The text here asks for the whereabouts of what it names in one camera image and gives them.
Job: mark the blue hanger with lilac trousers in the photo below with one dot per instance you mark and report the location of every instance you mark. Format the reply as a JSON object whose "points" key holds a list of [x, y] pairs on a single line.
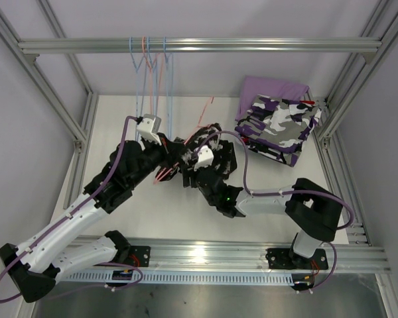
{"points": [[153, 63]]}

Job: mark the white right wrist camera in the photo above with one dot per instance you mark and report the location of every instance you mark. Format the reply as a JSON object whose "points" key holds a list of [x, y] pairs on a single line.
{"points": [[205, 158]]}

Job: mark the light blue wire hanger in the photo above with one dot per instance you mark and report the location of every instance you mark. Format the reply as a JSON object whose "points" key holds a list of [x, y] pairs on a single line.
{"points": [[139, 80]]}

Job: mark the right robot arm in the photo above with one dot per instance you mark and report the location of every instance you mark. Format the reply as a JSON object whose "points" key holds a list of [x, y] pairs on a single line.
{"points": [[313, 209]]}

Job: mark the white slotted cable duct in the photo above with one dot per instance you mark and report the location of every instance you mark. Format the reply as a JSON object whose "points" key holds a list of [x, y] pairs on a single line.
{"points": [[173, 277]]}

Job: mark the pink wire hanger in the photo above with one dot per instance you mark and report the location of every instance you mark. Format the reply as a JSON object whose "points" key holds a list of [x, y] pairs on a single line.
{"points": [[199, 125], [160, 68]]}

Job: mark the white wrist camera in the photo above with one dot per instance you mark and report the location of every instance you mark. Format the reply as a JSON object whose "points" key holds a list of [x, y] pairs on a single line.
{"points": [[205, 158], [148, 128]]}

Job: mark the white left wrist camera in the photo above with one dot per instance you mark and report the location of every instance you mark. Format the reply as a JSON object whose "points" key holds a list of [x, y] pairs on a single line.
{"points": [[148, 128]]}

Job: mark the blue hanger with patterned trousers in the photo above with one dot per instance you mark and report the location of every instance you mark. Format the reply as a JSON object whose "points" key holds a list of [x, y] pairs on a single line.
{"points": [[169, 69]]}

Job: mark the aluminium frame structure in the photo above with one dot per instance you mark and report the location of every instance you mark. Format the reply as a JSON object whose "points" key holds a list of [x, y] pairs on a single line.
{"points": [[366, 53]]}

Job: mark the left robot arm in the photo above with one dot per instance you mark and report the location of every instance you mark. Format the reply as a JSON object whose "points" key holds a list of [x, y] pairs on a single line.
{"points": [[38, 264]]}

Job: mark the grey purple patterned trousers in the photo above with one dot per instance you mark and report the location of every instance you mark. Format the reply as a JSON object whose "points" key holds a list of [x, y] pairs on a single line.
{"points": [[277, 128]]}

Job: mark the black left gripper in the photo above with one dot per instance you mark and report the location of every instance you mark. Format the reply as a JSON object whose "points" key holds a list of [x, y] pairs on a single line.
{"points": [[169, 150]]}

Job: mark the lilac purple trousers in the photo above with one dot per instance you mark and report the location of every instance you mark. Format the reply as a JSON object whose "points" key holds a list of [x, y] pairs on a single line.
{"points": [[253, 86]]}

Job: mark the red trousers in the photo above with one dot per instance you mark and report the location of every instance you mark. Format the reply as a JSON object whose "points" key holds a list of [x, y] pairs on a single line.
{"points": [[307, 102]]}

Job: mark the black white patterned trousers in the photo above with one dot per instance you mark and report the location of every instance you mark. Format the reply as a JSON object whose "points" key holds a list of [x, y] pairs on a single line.
{"points": [[224, 154]]}

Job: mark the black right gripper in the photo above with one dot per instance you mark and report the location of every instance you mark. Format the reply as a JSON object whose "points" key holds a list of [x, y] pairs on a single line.
{"points": [[190, 172]]}

